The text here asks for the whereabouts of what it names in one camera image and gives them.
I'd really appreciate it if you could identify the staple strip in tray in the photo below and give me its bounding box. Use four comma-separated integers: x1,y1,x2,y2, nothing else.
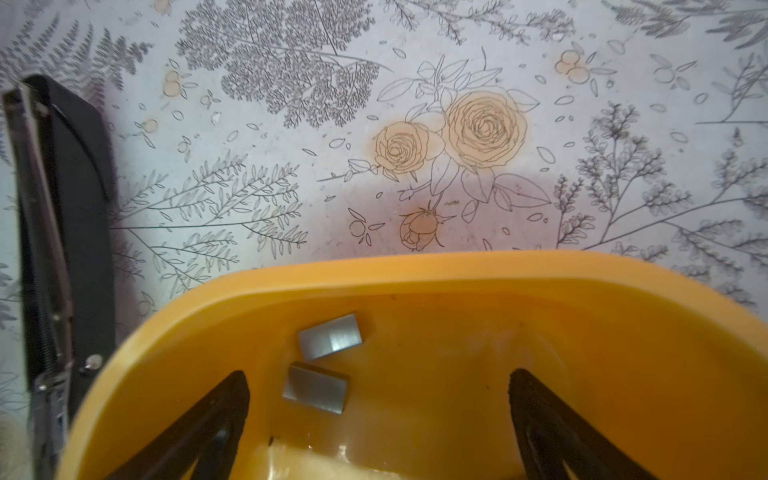
282,362,349,415
298,313,363,361

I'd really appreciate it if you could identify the yellow plastic tray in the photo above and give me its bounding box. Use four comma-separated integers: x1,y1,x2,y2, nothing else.
58,251,767,479

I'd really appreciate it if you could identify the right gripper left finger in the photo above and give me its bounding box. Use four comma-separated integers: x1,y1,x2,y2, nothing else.
108,371,250,479

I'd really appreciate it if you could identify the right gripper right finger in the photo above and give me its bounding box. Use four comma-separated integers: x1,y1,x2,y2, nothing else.
508,369,654,479

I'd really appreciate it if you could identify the black stapler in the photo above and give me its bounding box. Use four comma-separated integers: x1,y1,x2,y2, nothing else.
2,75,116,479

